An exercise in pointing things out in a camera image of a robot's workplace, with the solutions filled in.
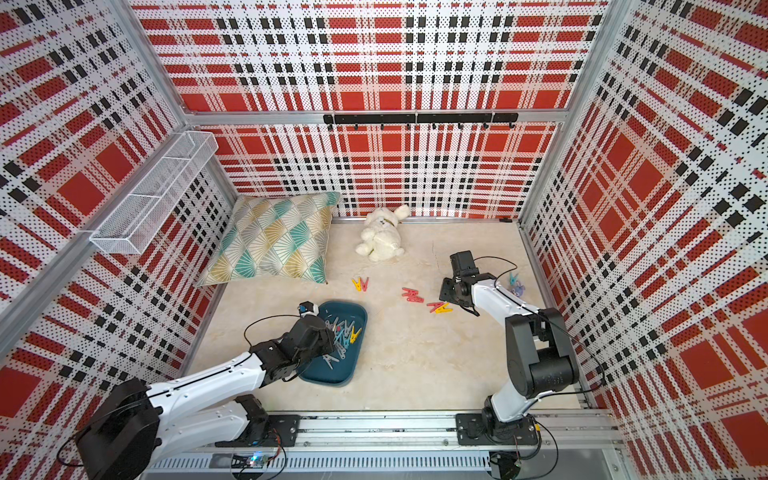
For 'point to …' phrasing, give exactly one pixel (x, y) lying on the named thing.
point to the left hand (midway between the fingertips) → (337, 334)
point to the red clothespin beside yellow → (364, 285)
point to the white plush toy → (380, 238)
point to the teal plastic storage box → (344, 371)
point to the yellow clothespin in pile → (443, 308)
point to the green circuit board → (252, 461)
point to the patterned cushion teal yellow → (274, 238)
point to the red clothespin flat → (412, 295)
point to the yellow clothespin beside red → (358, 284)
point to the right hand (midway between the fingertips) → (453, 292)
